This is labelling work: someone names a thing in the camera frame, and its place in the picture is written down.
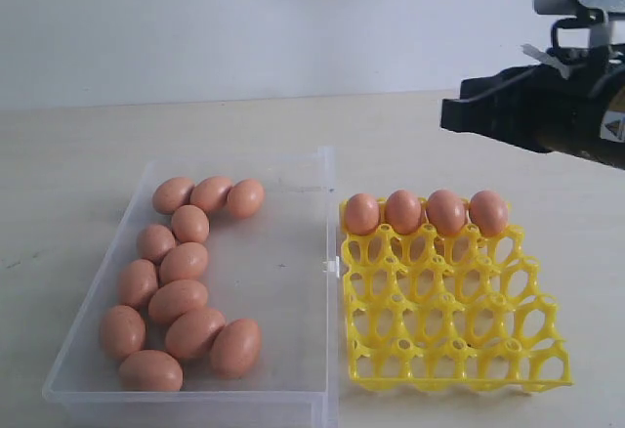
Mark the brown egg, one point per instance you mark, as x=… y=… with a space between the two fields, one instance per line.
x=245 y=198
x=137 y=283
x=190 y=224
x=151 y=371
x=154 y=242
x=175 y=299
x=122 y=332
x=403 y=212
x=211 y=194
x=236 y=349
x=172 y=194
x=489 y=212
x=361 y=214
x=191 y=335
x=446 y=212
x=186 y=261

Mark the yellow plastic egg tray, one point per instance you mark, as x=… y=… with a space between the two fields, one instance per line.
x=433 y=312

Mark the clear plastic bin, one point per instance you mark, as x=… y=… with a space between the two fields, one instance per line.
x=278 y=267

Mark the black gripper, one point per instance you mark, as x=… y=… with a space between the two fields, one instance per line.
x=571 y=114

